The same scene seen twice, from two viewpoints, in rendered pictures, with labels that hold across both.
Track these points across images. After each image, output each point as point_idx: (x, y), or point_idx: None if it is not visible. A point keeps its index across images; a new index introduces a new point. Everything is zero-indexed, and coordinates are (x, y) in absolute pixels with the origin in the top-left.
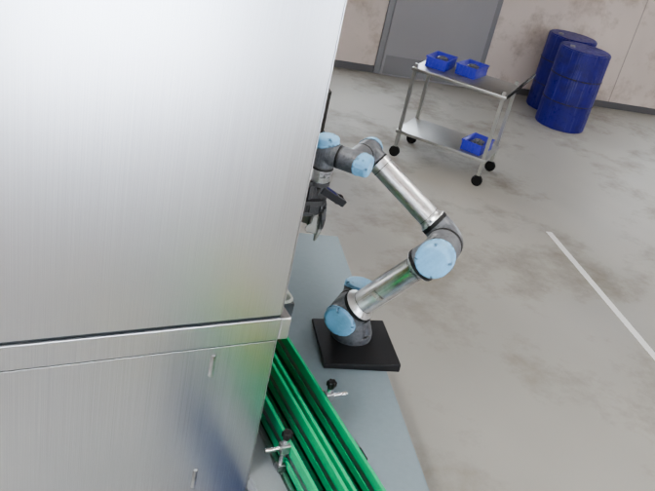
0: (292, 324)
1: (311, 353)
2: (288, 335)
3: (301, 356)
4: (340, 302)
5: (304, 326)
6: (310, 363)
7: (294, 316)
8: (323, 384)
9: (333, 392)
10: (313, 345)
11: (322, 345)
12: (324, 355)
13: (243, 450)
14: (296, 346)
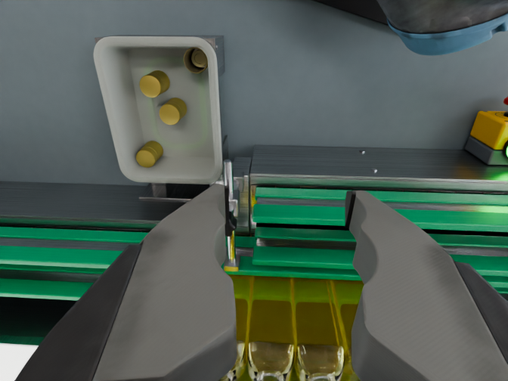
0: (240, 37)
1: (349, 38)
2: (276, 67)
3: (351, 66)
4: (479, 2)
5: (252, 8)
6: (382, 58)
7: (206, 15)
8: (453, 60)
9: (486, 46)
10: (324, 19)
11: (347, 4)
12: (384, 18)
13: None
14: (317, 63)
